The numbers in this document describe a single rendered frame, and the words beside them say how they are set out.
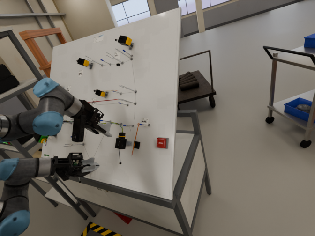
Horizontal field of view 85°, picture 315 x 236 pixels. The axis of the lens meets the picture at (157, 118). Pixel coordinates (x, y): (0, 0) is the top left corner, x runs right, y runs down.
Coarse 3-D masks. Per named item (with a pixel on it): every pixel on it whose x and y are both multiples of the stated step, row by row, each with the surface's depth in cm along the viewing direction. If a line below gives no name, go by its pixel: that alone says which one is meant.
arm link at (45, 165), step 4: (40, 160) 66; (44, 160) 67; (48, 160) 68; (40, 164) 65; (44, 164) 66; (48, 164) 67; (52, 164) 68; (40, 168) 65; (44, 168) 65; (48, 168) 66; (40, 172) 65; (44, 172) 66; (48, 172) 67; (40, 176) 66; (44, 176) 67
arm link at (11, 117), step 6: (0, 114) 50; (18, 114) 53; (0, 120) 48; (6, 120) 50; (12, 120) 52; (18, 120) 52; (0, 126) 48; (6, 126) 49; (12, 126) 51; (18, 126) 52; (0, 132) 48; (6, 132) 50; (12, 132) 51; (18, 132) 53; (24, 132) 53; (0, 138) 50; (6, 138) 51; (12, 138) 53
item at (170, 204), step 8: (88, 184) 119; (96, 184) 112; (104, 184) 107; (120, 192) 104; (128, 192) 99; (136, 192) 96; (144, 200) 97; (152, 200) 92; (160, 200) 88; (168, 200) 87; (176, 200) 91
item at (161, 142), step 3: (159, 138) 88; (162, 138) 88; (159, 141) 88; (162, 141) 87; (165, 141) 87; (159, 144) 88; (162, 144) 87; (165, 144) 87; (159, 147) 88; (162, 147) 87; (165, 147) 87
